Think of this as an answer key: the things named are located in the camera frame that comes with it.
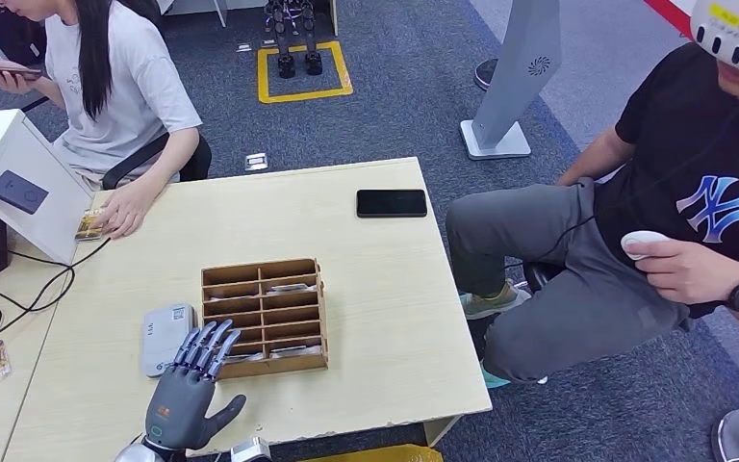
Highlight person's right hand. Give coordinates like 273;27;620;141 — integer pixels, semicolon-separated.
0;58;43;95

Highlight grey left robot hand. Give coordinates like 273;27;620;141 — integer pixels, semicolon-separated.
144;319;248;454

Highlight operator's left hand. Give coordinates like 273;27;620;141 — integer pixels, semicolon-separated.
624;239;739;306

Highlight person's left hand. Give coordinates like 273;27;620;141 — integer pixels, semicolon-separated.
91;185;157;241

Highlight white handheld controller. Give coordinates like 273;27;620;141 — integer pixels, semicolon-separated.
620;230;672;262

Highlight white card reader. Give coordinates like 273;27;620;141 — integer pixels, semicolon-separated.
140;303;197;378

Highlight operator person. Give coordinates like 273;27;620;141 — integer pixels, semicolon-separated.
445;0;739;390

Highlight wooden card organizer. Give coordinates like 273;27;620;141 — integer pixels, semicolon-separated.
200;257;330;380

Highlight black card reader pad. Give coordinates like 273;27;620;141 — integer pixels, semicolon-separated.
0;169;50;216

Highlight black cabinet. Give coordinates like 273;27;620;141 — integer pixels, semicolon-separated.
0;3;49;65

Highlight black office chair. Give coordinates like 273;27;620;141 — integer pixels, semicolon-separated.
101;130;213;192

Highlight black stool seat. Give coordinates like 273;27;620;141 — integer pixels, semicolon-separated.
522;260;565;295

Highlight yellow floor tape square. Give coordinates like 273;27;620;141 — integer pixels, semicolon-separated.
257;40;354;105

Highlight black standing robot legs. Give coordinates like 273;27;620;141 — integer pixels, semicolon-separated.
265;0;324;80

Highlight white table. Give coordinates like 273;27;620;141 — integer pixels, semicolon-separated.
152;0;340;37

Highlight white VR headset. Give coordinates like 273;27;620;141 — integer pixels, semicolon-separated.
690;0;739;74

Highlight red barrier strip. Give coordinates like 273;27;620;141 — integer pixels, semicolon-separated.
642;0;695;39

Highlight wooden table leg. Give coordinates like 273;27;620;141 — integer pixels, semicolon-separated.
421;414;463;448

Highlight black smartphone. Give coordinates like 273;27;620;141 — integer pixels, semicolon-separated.
355;188;429;219

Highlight grey kiosk stand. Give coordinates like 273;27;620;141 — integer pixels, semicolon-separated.
459;0;562;162

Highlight black round base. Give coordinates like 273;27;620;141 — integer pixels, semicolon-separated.
472;58;500;93

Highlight thin black cable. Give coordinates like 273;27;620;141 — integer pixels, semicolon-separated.
0;264;78;365
0;229;113;270

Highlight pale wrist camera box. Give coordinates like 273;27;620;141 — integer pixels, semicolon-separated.
229;437;273;462

